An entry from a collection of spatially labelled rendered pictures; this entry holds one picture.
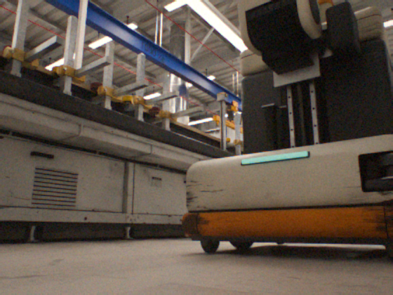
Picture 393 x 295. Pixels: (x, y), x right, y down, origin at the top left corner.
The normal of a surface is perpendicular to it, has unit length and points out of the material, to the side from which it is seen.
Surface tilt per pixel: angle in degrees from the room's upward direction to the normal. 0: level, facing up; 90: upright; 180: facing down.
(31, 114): 90
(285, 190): 90
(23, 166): 90
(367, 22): 90
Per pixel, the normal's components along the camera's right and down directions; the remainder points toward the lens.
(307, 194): -0.58, -0.09
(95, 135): 0.81, -0.14
